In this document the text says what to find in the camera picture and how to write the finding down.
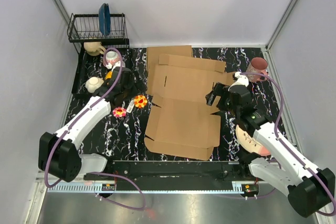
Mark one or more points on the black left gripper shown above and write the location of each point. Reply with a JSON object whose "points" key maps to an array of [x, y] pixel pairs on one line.
{"points": [[137, 89]]}

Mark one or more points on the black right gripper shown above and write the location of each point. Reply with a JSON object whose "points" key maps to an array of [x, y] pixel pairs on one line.
{"points": [[217, 90]]}

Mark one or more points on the brown cardboard box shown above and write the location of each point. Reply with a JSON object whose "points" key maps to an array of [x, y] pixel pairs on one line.
{"points": [[152, 53], [180, 121]]}

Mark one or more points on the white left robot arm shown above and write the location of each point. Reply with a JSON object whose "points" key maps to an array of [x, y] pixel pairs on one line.
{"points": [[58, 152]]}

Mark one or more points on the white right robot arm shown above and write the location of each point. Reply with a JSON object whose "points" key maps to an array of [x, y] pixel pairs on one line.
{"points": [[307, 187]]}

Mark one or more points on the closed brown cardboard box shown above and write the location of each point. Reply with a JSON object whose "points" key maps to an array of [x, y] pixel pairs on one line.
{"points": [[152, 53]]}

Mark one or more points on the orange sunflower plush toy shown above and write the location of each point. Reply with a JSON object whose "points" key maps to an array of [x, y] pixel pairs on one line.
{"points": [[140, 101]]}

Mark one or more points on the orange yellow ribbed bowl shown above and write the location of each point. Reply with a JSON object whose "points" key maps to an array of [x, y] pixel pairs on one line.
{"points": [[108, 75]]}

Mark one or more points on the pink sunflower plush toy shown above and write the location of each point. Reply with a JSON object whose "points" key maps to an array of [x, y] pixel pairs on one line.
{"points": [[119, 112]]}

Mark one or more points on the pink patterned bowl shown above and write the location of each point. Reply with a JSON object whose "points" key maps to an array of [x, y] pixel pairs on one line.
{"points": [[111, 58]]}

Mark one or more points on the white flower-shaped cup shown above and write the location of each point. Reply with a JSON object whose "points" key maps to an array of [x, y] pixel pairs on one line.
{"points": [[93, 84]]}

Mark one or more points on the pink patterned mug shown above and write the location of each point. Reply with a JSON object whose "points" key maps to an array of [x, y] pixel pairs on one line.
{"points": [[257, 65]]}

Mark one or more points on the cream ceramic mug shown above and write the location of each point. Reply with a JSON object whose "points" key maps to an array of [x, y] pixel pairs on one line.
{"points": [[94, 48]]}

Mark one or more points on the cream pink floral plate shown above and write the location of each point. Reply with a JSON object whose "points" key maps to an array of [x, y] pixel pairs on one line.
{"points": [[249, 143]]}

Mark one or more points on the blue plate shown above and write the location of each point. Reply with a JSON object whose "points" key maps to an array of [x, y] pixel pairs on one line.
{"points": [[104, 19]]}

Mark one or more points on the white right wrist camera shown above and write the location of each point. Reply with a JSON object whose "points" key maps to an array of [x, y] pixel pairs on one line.
{"points": [[240, 79]]}

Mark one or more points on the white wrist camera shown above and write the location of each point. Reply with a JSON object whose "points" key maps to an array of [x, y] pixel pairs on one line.
{"points": [[240, 79], [118, 65]]}

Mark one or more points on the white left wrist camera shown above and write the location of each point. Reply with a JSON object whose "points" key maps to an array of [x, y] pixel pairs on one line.
{"points": [[118, 65]]}

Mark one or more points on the black wire dish rack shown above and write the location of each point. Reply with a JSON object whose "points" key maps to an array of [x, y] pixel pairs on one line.
{"points": [[84, 31]]}

